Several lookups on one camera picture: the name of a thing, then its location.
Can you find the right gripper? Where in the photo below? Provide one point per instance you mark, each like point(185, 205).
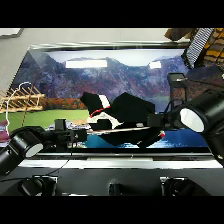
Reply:
point(157, 120)

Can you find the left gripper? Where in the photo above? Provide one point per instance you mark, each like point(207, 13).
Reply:
point(77, 135)

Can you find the black garment with red trim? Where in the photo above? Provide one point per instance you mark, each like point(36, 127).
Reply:
point(133, 106)

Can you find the brown clothes hanger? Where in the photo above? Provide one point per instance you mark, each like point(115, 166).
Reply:
point(126, 129)

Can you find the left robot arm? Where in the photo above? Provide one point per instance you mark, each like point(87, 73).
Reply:
point(20, 146)

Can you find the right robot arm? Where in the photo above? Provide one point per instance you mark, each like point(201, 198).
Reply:
point(210, 110)

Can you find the stack of wooden clothes hangers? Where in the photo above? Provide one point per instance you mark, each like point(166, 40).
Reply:
point(23, 97)

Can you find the black and white striped garment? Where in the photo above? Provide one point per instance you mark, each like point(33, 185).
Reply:
point(196, 46)

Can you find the brown garment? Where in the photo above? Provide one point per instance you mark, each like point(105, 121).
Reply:
point(178, 34)

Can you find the yellow checked garment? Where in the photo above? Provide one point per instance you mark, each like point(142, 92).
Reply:
point(215, 43)

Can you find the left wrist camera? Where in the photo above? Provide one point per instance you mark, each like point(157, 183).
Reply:
point(60, 125)

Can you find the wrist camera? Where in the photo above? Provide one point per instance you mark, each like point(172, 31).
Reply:
point(176, 80)
point(60, 125)

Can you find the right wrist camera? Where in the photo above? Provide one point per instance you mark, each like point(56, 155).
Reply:
point(176, 80)

